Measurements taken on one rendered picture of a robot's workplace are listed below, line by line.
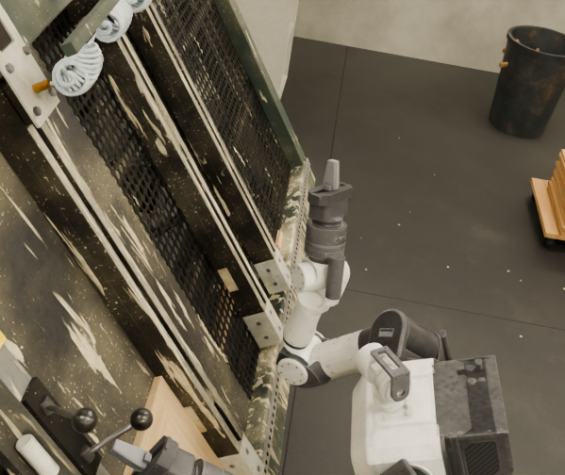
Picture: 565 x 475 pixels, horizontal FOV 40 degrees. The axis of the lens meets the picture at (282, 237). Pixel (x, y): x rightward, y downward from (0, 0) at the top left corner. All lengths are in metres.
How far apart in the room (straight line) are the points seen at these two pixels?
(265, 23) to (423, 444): 3.97
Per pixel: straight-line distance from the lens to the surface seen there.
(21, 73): 1.36
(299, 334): 1.80
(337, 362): 1.79
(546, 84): 5.62
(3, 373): 1.23
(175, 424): 1.68
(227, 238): 2.03
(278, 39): 5.17
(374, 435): 1.51
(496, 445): 1.51
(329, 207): 1.62
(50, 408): 1.25
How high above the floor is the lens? 2.46
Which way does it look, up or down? 36 degrees down
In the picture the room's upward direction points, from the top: 10 degrees clockwise
